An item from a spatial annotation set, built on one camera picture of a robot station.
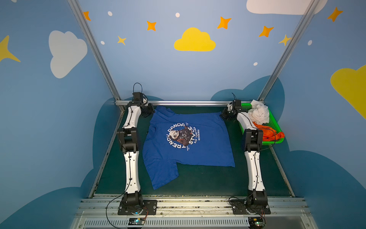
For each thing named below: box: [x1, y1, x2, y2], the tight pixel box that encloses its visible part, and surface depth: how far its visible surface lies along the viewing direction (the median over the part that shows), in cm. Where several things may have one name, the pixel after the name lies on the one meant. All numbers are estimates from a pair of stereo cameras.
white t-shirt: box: [247, 99, 270, 125], surface depth 106 cm
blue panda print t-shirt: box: [142, 105, 235, 190], surface depth 102 cm
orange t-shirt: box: [252, 121, 285, 142], surface depth 95 cm
